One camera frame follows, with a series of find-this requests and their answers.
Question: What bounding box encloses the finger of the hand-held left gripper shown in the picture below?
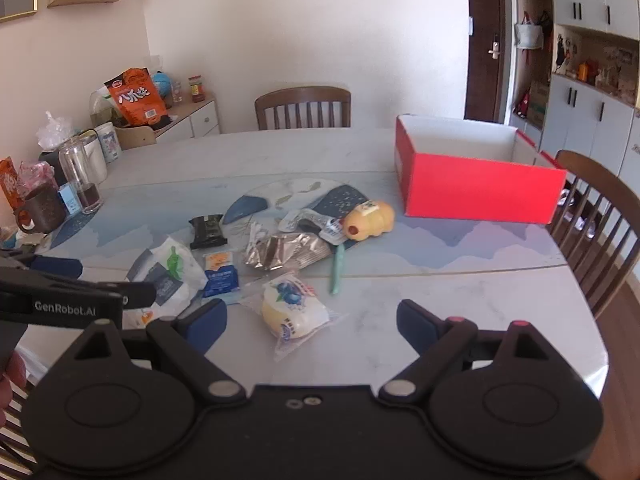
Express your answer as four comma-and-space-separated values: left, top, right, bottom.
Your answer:
0, 267, 157, 308
0, 249, 83, 280

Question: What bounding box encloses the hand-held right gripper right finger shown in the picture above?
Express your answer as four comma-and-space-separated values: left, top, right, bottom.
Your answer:
377, 299, 548, 406

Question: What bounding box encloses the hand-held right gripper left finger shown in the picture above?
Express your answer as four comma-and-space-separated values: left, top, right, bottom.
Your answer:
75, 299, 248, 406

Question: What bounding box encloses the white plastic bag green print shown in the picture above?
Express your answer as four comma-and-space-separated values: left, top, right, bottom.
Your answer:
125, 237, 208, 311

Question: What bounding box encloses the blue orange packet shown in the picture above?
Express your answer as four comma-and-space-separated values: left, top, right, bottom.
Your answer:
202, 251, 240, 298

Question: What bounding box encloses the blueberry bread packet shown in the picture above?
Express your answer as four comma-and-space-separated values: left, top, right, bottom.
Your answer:
240, 270, 348, 363

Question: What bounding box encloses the black snack packet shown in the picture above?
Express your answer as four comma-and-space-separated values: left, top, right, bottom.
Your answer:
188, 214, 228, 251

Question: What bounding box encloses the silver foil wrapper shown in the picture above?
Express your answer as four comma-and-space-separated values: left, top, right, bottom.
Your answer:
243, 232, 332, 273

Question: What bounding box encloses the yellow squishy toy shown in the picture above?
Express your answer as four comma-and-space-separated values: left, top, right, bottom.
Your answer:
341, 200, 396, 240

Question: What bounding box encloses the red cardboard box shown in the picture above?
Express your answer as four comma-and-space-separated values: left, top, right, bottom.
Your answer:
394, 114, 568, 226

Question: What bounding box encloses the white marble desktop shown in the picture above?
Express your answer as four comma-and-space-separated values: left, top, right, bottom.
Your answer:
17, 126, 608, 401

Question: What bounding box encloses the person's left hand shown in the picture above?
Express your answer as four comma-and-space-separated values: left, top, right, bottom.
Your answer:
0, 350, 27, 423

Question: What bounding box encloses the white orange wrapper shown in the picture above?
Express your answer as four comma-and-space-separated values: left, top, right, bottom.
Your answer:
122, 307, 166, 331

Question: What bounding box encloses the brown mug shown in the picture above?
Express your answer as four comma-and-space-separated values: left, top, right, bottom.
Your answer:
14, 182, 68, 235

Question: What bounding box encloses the blue printed table mat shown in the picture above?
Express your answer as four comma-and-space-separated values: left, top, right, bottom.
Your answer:
47, 170, 571, 311

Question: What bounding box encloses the teal pen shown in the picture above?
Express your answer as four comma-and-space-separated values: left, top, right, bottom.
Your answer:
327, 242, 346, 295

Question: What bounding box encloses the pink plastic bag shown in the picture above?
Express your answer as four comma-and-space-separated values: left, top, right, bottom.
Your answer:
17, 160, 56, 196

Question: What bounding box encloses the glass jar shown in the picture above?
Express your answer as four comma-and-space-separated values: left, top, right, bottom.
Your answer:
58, 136, 104, 216

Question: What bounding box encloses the white canister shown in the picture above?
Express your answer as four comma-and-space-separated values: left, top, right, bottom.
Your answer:
75, 132, 108, 186

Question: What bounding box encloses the small white sachet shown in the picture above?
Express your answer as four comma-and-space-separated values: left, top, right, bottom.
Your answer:
317, 221, 346, 247

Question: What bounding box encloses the clear plastic bag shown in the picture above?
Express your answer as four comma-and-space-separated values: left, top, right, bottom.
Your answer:
36, 110, 76, 152

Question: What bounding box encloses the white printed cup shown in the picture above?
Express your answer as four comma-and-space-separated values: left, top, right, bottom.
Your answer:
95, 122, 123, 163

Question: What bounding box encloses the striped cloth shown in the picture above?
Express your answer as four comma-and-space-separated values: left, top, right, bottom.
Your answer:
0, 385, 37, 476

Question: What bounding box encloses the white sideboard cabinet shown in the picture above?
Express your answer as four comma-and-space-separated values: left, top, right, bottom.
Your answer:
115, 97, 221, 151

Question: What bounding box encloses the orange snack bag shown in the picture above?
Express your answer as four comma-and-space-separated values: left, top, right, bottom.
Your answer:
104, 67, 168, 127

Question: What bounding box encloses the wooden slat-back chair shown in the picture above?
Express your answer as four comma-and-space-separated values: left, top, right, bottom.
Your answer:
254, 86, 352, 132
547, 149, 638, 318

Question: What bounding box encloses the grey hanging bag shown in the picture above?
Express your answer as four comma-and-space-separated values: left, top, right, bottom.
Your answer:
515, 12, 545, 51

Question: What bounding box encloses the dark brown door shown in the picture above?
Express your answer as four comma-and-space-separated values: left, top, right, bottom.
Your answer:
464, 0, 516, 123

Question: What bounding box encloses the white wall cabinet unit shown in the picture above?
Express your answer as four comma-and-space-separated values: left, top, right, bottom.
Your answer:
510, 0, 640, 191

